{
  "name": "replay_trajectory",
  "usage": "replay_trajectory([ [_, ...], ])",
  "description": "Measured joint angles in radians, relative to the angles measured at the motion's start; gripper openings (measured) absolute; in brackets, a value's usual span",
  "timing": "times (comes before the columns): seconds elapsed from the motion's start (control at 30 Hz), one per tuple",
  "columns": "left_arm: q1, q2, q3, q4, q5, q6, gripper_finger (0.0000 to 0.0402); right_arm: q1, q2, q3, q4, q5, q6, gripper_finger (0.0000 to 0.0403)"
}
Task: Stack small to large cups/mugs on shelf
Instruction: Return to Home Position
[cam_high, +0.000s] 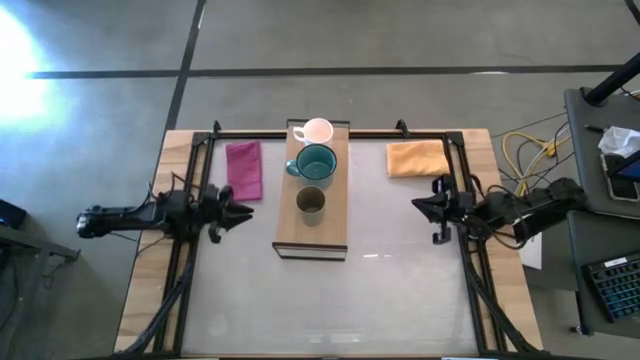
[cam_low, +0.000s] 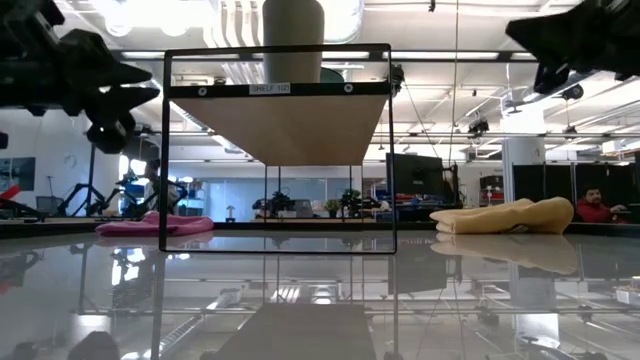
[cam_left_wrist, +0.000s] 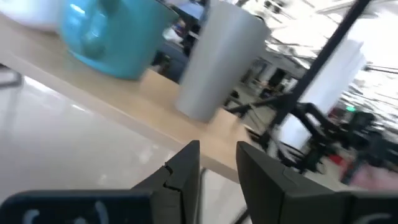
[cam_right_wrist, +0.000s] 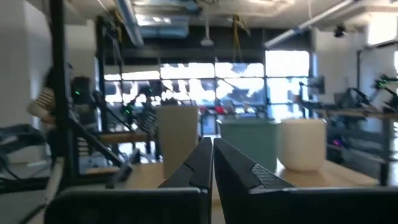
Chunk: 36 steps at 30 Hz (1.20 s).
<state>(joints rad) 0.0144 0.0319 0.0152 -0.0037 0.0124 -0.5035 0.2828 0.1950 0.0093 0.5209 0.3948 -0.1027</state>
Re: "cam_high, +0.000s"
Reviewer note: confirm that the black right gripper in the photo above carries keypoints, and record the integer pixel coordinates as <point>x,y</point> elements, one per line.
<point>457,207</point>

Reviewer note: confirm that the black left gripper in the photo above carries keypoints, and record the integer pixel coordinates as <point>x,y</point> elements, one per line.
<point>216,210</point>

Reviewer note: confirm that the teal enamel mug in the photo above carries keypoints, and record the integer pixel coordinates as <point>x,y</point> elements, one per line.
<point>315,162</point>

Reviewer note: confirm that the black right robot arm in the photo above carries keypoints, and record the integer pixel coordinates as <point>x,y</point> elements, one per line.
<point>540,205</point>

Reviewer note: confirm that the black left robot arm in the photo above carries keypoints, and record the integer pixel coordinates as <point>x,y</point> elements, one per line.
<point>125,217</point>

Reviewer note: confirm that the pink folded cloth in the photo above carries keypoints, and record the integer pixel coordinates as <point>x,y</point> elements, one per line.
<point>245,170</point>

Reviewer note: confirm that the yellow-orange folded cloth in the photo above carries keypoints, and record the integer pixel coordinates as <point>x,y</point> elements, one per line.
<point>417,158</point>

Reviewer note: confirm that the white paper sheet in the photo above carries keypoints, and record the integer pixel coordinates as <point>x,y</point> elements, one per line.
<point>532,252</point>

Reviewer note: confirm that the white ceramic mug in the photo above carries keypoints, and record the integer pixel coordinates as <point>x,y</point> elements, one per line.
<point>320,132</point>

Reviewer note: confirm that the grey side table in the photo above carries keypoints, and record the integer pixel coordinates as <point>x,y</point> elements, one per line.
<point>585,165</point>

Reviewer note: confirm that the grey desk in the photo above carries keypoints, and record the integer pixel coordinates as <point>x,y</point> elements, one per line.
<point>580,280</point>

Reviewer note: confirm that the black pen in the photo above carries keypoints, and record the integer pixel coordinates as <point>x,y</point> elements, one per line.
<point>595,128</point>

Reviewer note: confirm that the smartphone in light case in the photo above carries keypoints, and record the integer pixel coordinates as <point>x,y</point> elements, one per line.
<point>620,187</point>

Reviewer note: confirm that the grey metal stand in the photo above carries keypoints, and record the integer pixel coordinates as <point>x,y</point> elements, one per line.
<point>40,245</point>

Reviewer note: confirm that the white crumpled tissue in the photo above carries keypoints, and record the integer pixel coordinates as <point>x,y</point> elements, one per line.
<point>620,140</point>

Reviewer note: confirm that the black backlit keyboard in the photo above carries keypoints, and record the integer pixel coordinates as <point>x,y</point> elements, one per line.
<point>617,290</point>

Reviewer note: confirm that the black pole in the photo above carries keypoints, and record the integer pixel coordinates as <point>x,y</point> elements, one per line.
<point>612,82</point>

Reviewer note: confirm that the dark blue box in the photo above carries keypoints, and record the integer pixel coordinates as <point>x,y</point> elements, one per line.
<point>11,214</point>

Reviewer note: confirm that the black frame clamp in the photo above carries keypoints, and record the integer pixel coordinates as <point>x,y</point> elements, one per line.
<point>402,128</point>
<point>217,127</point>

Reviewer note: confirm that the black frame wooden shelf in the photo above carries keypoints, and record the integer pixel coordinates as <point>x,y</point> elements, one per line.
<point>330,225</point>

